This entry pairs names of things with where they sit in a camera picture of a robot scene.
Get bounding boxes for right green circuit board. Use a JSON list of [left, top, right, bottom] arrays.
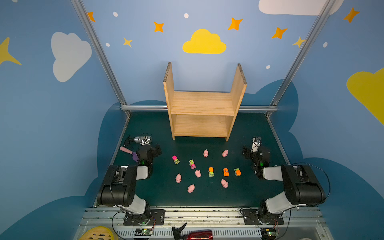
[[260, 228, 278, 240]]

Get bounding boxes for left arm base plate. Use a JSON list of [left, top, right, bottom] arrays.
[[123, 209, 165, 226]]

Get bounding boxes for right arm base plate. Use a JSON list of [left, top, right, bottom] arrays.
[[240, 208, 285, 225]]

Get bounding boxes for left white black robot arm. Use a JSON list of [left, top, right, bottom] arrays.
[[97, 144, 162, 219]]

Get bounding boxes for pink striped toy truck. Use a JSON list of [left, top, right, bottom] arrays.
[[189, 160, 196, 170]]

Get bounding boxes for wooden two-tier shelf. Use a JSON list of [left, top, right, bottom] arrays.
[[163, 62, 247, 141]]

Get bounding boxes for green circuit board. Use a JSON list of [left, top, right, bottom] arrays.
[[260, 228, 278, 240], [135, 229, 154, 238]]

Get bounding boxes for silver spray bottle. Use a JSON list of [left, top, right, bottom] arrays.
[[124, 136, 152, 146]]

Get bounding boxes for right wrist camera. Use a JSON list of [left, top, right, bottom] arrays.
[[251, 137, 262, 153]]

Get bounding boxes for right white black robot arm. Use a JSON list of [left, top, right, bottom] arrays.
[[242, 144, 328, 217]]

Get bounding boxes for green orange toy truck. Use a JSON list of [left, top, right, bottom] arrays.
[[234, 168, 242, 177]]

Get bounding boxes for pink green toy truck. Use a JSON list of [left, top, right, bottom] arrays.
[[172, 156, 180, 165]]

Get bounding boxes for purple pink toy shovel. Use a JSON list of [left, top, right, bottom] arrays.
[[120, 147, 139, 162]]

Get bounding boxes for left green circuit board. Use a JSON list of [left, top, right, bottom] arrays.
[[135, 229, 154, 238]]

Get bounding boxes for yellow plastic basket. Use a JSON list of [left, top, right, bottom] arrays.
[[79, 226, 119, 240]]

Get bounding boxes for orange green toy car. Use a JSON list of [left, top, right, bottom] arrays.
[[209, 167, 215, 177]]

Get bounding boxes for red black clamp tool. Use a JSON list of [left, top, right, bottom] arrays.
[[172, 223, 213, 240]]

